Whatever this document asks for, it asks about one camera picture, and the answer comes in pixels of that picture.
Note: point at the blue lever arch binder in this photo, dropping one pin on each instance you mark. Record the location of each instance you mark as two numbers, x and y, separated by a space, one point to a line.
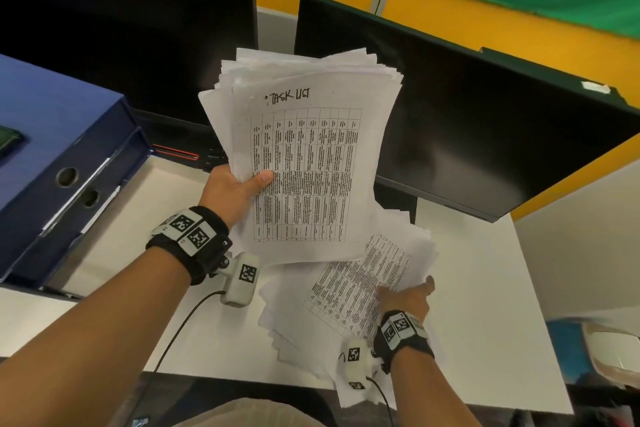
55 131
75 236

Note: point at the person's left thumb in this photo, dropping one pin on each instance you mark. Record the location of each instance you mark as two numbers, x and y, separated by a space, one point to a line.
261 179

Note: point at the person's left forearm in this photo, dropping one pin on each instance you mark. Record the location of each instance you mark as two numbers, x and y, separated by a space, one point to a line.
95 341

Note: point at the stack of printed paper sheets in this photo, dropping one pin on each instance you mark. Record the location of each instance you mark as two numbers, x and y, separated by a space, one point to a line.
310 161

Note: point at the black computer monitor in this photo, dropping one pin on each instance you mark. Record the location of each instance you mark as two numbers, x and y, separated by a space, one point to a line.
125 26

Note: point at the blue and beige bag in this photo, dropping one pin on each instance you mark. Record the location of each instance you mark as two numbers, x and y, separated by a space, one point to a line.
595 351

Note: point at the pile of printed papers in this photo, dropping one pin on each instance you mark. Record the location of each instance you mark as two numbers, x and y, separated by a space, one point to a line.
345 291

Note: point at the black monitor base red stripe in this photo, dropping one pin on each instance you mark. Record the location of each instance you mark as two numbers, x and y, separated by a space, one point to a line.
180 139

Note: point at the person's right forearm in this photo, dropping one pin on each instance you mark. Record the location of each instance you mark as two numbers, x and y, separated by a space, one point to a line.
430 391

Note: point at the black left wristband with markers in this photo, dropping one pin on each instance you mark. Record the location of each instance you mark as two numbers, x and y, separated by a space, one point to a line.
192 236

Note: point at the black monitor stand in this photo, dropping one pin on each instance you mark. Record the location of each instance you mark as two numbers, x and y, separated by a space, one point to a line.
397 201

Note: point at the dark green phone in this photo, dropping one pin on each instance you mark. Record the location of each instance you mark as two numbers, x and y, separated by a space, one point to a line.
9 140

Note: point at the black wristband with markers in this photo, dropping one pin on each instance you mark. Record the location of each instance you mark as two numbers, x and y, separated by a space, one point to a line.
192 236
402 334

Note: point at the white tape piece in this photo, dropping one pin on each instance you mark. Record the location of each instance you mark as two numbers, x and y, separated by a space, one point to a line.
596 87

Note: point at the black right wristband with markers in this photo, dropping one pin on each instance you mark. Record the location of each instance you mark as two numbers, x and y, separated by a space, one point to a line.
402 334

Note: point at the person's left hand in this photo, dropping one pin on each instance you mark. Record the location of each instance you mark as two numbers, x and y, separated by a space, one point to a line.
225 191

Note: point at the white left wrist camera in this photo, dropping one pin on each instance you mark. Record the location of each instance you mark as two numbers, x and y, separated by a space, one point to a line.
242 279

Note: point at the person's beige trousers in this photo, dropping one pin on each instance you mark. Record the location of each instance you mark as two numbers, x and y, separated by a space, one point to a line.
250 414

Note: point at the black monitor with white tape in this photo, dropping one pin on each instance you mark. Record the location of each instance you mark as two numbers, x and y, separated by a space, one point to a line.
475 126

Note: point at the person's right fingers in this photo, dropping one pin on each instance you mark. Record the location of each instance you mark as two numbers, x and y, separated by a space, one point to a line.
430 284

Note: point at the person's right hand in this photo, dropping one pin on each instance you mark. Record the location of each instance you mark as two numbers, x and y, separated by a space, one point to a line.
407 300

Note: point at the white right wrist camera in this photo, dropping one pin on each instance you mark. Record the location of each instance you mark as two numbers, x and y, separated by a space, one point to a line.
356 364

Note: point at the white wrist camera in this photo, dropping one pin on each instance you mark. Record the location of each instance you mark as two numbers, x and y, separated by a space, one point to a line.
242 279
356 364

